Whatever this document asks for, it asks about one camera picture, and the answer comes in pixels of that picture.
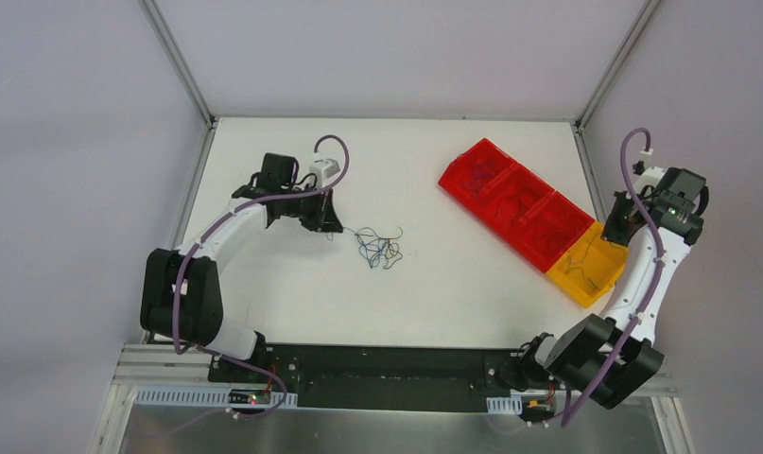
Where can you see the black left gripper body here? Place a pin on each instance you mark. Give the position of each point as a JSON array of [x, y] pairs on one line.
[[322, 213]]

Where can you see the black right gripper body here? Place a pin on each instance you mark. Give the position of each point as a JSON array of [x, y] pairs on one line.
[[617, 221]]

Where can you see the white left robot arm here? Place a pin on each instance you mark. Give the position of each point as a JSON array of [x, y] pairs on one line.
[[182, 297]]

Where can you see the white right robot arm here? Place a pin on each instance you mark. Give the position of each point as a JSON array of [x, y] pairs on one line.
[[659, 223]]

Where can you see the yellow plastic bin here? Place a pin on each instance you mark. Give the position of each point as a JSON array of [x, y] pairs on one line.
[[589, 268]]

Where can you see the red plastic bin row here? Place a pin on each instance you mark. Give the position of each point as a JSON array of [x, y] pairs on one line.
[[519, 207]]

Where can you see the left controller circuit board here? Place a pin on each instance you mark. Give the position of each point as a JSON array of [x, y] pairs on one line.
[[247, 398]]

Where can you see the controller circuit board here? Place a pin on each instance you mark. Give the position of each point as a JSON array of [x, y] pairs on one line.
[[539, 409], [247, 398]]

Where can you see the right controller circuit board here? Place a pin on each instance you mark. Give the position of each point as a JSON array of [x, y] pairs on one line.
[[539, 409]]

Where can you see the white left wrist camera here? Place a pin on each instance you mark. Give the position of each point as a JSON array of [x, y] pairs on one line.
[[325, 170]]

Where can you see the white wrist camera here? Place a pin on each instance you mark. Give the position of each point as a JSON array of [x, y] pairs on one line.
[[647, 166], [325, 170]]

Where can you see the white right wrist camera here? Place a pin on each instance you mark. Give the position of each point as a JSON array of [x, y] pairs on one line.
[[647, 166]]

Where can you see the aluminium frame rail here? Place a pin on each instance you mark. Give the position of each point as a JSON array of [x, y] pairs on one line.
[[158, 364]]

